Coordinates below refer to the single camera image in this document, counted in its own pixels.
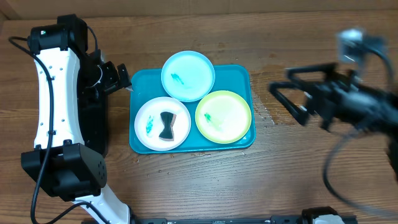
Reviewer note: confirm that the teal plastic serving tray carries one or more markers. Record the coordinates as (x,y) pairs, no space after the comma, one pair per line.
(146,85)

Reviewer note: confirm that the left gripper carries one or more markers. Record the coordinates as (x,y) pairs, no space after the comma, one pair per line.
(111,79)

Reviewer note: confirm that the white plate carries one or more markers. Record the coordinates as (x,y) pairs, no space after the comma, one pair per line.
(148,124)

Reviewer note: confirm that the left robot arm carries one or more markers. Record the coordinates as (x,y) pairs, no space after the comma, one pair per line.
(67,160)

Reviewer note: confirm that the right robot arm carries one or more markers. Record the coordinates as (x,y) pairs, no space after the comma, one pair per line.
(378,105)

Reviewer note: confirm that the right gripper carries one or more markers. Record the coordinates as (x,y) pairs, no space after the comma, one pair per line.
(313,99)

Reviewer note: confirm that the yellow-green plate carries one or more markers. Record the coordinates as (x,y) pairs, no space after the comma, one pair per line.
(223,117)

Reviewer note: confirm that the light blue plate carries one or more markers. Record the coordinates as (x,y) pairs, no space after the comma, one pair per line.
(188,76)

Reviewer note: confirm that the black rectangular tray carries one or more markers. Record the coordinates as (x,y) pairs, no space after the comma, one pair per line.
(93,117)

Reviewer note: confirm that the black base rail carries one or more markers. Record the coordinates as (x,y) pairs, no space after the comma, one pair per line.
(311,215)

